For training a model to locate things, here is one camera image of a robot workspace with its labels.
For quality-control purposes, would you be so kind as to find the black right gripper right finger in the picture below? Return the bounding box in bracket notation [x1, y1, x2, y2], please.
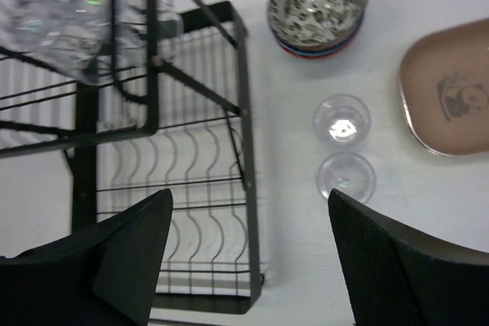
[328, 189, 488, 325]

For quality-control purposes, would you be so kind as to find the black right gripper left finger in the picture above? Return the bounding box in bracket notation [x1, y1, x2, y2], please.
[1, 189, 173, 325]

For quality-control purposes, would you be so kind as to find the clear drinking glass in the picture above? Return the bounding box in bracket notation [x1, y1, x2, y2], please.
[68, 0, 183, 71]
[7, 0, 111, 86]
[312, 94, 371, 150]
[316, 152, 377, 203]

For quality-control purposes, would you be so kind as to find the brown textured bowl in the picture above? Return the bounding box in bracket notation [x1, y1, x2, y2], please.
[397, 19, 488, 157]

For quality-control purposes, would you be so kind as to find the orange patterned ceramic bowl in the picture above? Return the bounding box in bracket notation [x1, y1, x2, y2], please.
[276, 33, 358, 60]

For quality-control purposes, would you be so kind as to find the black floral patterned bowl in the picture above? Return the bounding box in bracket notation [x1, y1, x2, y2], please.
[266, 0, 368, 50]

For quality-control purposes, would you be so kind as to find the blue triangle patterned bowl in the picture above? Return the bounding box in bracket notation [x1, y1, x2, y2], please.
[272, 14, 365, 57]

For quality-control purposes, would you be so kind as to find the black wire dish rack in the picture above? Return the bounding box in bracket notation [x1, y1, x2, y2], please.
[1, 0, 264, 315]

